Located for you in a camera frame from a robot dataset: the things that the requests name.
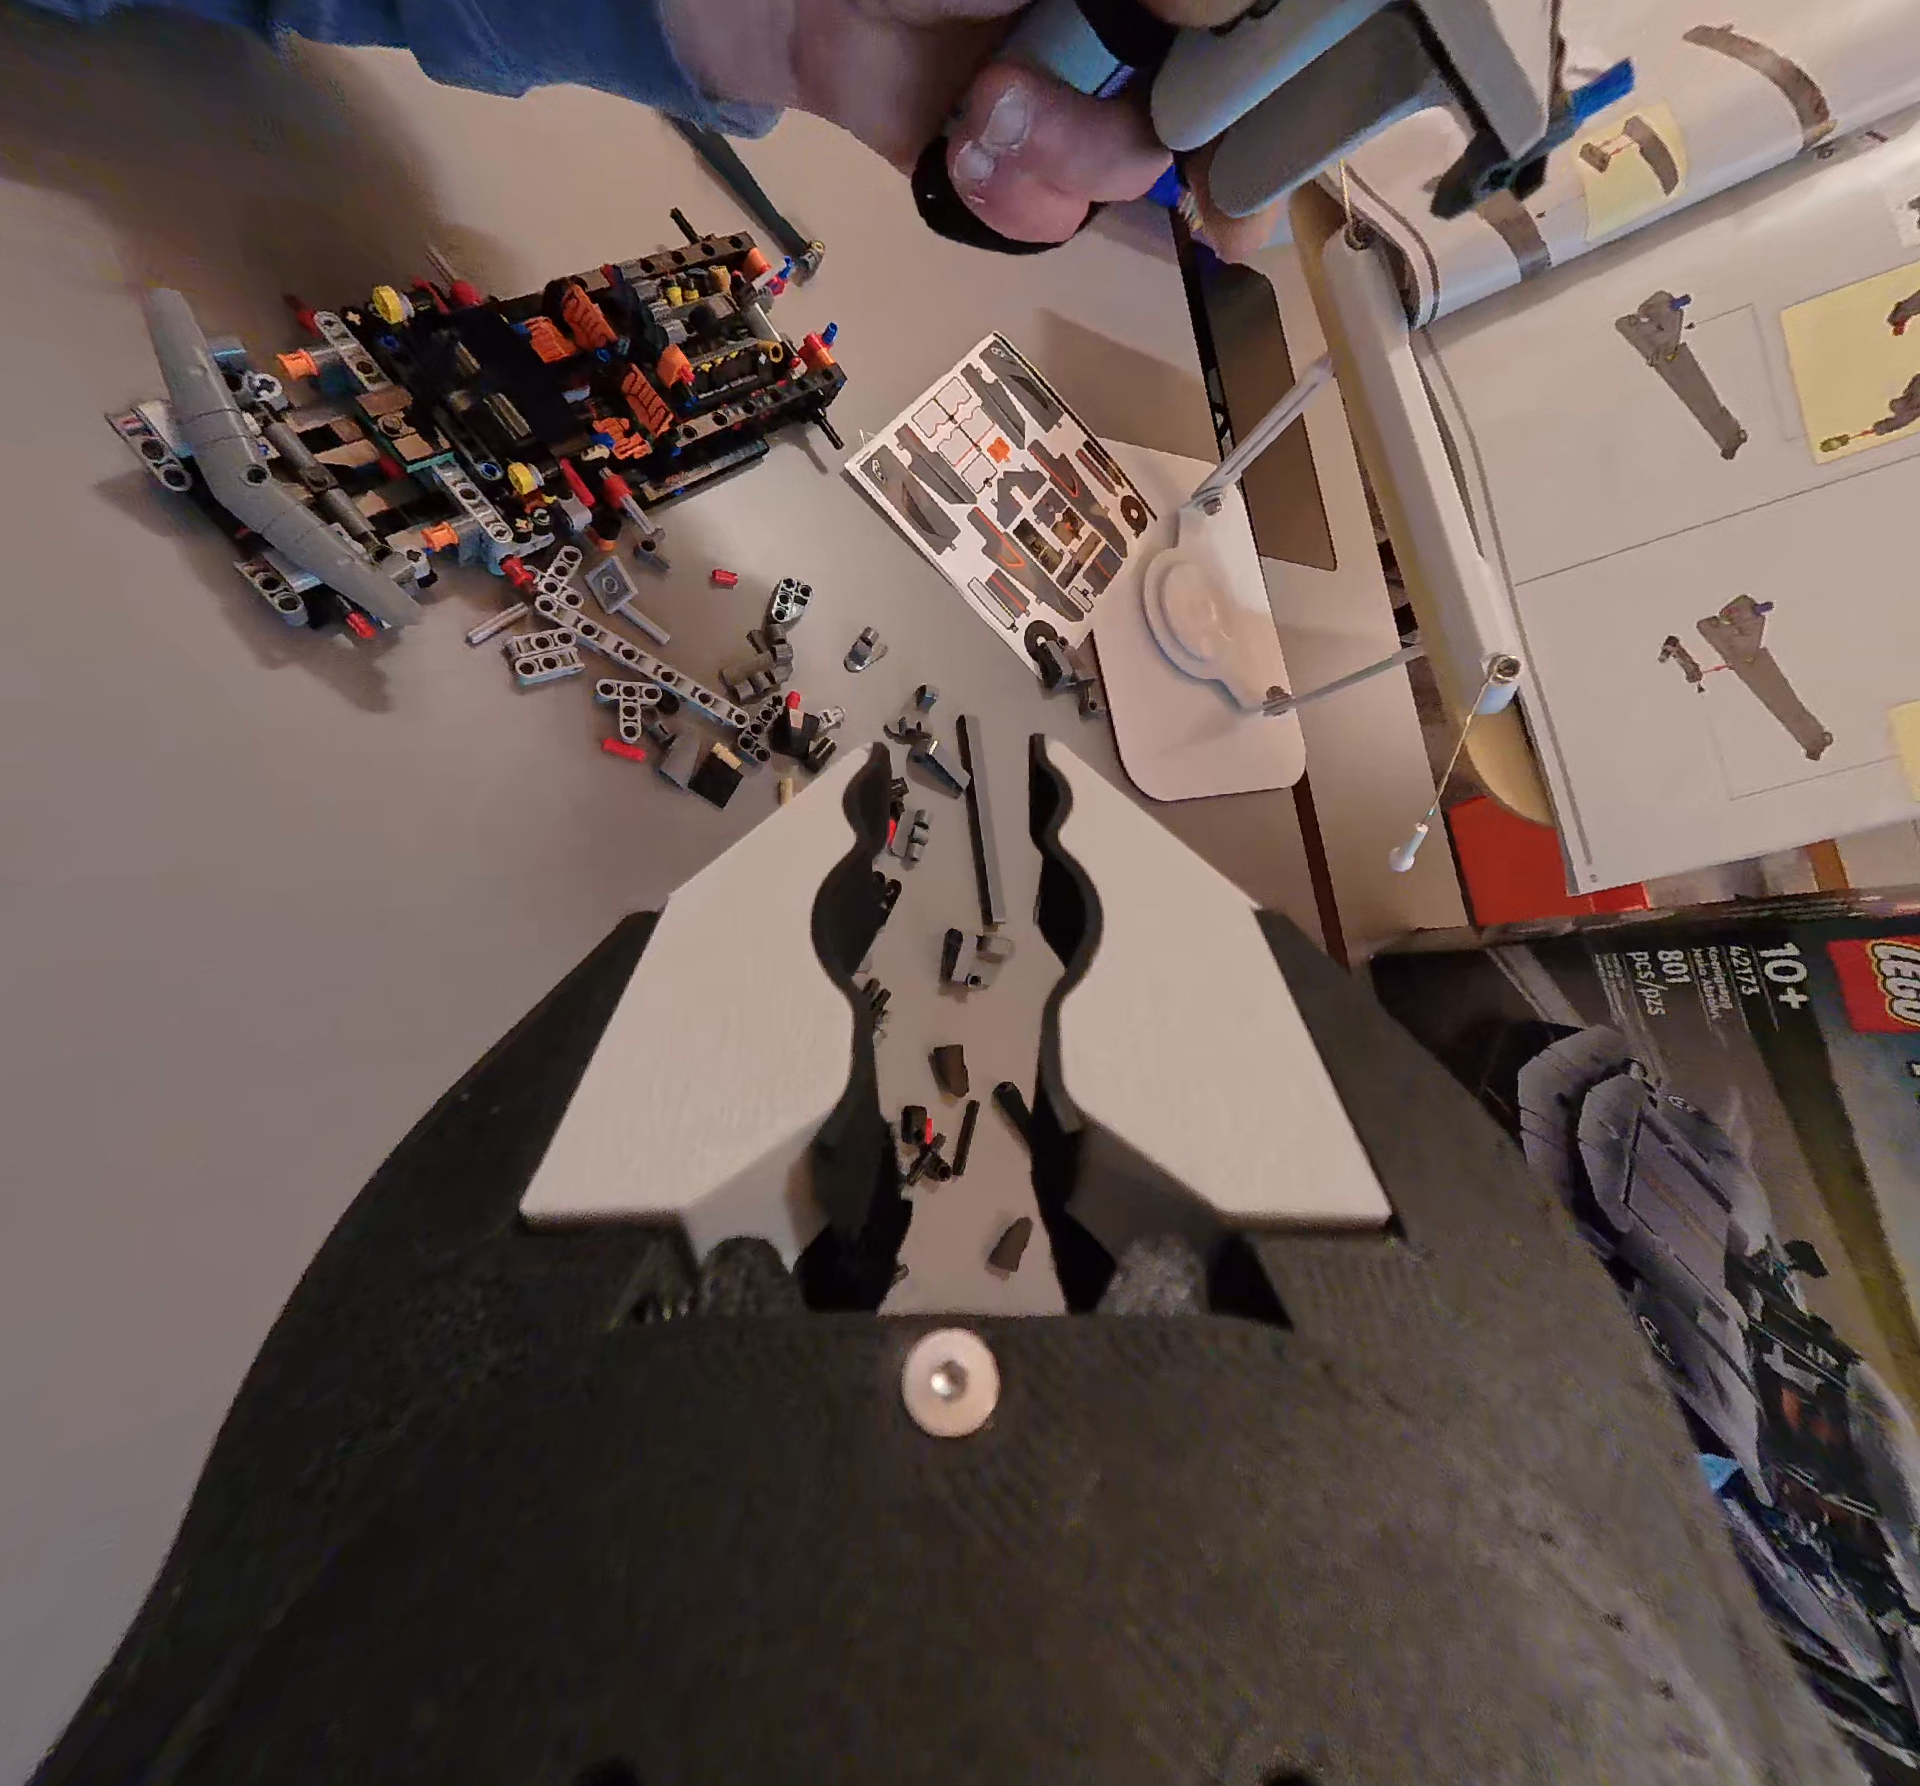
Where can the partly built lego car chassis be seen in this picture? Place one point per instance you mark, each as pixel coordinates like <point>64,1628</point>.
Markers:
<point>494,392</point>

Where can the dark grey lego liftarm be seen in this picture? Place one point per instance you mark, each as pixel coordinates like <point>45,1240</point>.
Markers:
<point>791,601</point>

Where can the person's left hand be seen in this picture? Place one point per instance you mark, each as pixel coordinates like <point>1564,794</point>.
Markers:
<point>839,0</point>

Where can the lego instruction booklet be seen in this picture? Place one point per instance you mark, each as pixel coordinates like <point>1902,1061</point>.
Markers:
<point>1650,541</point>

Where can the pile of lego pieces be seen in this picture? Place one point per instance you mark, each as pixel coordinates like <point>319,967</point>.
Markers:
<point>629,647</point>

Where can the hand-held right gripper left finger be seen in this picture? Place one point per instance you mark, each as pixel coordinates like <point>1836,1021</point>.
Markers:
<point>704,1067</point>

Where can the white book stand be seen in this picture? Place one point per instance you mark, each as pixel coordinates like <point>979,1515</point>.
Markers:
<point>1200,720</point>

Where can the lego sticker sheet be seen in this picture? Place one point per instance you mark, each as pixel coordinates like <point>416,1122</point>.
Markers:
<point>989,496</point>

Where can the small black lego assembly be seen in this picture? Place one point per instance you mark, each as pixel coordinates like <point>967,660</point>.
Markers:
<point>1492,177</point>

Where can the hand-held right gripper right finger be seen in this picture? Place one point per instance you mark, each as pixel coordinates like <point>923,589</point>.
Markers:
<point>1200,1067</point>

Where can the dark grey lego connector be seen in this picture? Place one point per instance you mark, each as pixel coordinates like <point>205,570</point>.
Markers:
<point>1068,661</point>

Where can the red box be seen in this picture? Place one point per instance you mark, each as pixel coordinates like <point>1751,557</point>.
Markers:
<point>1530,864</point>

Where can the lego set box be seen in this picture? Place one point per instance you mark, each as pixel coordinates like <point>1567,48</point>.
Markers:
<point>1724,1217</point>

